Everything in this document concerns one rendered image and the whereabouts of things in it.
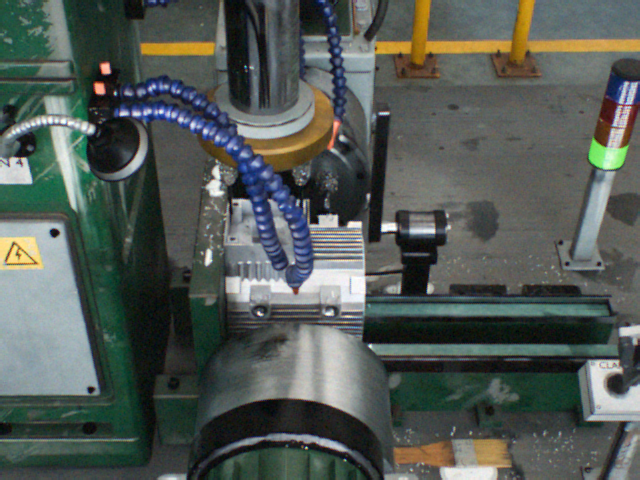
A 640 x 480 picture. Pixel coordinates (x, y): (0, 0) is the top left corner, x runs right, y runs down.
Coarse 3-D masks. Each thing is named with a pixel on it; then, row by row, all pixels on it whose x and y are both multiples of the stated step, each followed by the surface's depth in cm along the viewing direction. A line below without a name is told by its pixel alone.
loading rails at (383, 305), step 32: (384, 320) 154; (416, 320) 154; (448, 320) 154; (480, 320) 154; (512, 320) 154; (544, 320) 154; (576, 320) 154; (608, 320) 154; (384, 352) 147; (416, 352) 147; (448, 352) 147; (480, 352) 148; (512, 352) 148; (544, 352) 148; (576, 352) 148; (608, 352) 148; (416, 384) 149; (448, 384) 149; (480, 384) 149; (512, 384) 149; (544, 384) 149; (576, 384) 150; (480, 416) 151; (576, 416) 152
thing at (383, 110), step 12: (384, 108) 138; (372, 120) 139; (384, 120) 138; (384, 132) 140; (384, 144) 141; (384, 156) 142; (372, 168) 146; (384, 168) 144; (372, 180) 146; (384, 180) 146; (372, 192) 147; (372, 204) 149; (372, 216) 151; (372, 228) 152; (372, 240) 154
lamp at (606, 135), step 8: (600, 120) 160; (600, 128) 160; (608, 128) 159; (616, 128) 158; (624, 128) 158; (632, 128) 160; (600, 136) 161; (608, 136) 160; (616, 136) 159; (624, 136) 159; (600, 144) 162; (608, 144) 161; (616, 144) 160; (624, 144) 161
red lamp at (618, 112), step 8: (608, 104) 157; (616, 104) 155; (624, 104) 155; (632, 104) 155; (600, 112) 160; (608, 112) 157; (616, 112) 156; (624, 112) 156; (632, 112) 156; (608, 120) 158; (616, 120) 157; (624, 120) 157; (632, 120) 158
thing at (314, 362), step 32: (224, 352) 119; (256, 352) 115; (288, 352) 114; (320, 352) 115; (352, 352) 117; (224, 384) 115; (256, 384) 112; (288, 384) 111; (320, 384) 111; (352, 384) 114; (384, 384) 121; (384, 416) 116; (384, 448) 112
